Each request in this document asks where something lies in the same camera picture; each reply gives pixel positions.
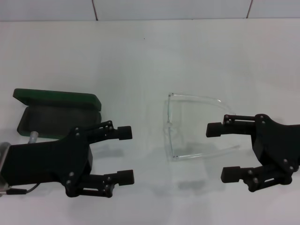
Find green glasses case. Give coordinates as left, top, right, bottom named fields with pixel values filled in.
left=12, top=88, right=102, bottom=143

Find clear white glasses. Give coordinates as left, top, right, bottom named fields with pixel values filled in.
left=161, top=92, right=241, bottom=162

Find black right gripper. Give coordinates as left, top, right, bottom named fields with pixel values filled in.
left=205, top=113, right=300, bottom=193

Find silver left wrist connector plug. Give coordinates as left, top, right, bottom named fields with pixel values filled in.
left=28, top=131, right=39, bottom=144

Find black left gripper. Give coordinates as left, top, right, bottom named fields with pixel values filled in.
left=1, top=126, right=95, bottom=197

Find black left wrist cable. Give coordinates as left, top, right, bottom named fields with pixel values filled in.
left=7, top=184, right=39, bottom=195

